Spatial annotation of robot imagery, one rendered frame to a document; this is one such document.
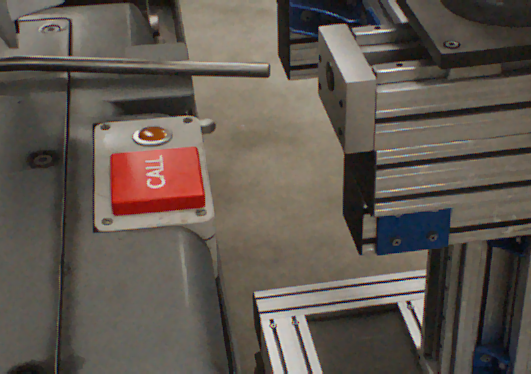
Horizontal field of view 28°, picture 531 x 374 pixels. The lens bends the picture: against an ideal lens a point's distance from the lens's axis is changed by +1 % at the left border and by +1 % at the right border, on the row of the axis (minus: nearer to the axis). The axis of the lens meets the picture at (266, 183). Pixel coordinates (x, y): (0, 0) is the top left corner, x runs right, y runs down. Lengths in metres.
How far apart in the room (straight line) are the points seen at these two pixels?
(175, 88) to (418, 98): 0.39
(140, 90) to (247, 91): 2.56
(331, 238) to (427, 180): 1.54
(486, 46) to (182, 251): 0.53
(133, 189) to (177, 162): 0.04
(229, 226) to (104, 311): 2.17
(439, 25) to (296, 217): 1.72
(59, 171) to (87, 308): 0.15
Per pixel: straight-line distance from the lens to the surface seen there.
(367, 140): 1.17
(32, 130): 0.80
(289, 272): 2.64
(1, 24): 0.83
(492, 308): 1.73
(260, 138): 3.15
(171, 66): 0.85
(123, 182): 0.71
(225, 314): 1.62
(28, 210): 0.72
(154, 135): 0.77
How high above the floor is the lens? 1.66
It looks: 34 degrees down
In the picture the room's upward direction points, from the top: 1 degrees counter-clockwise
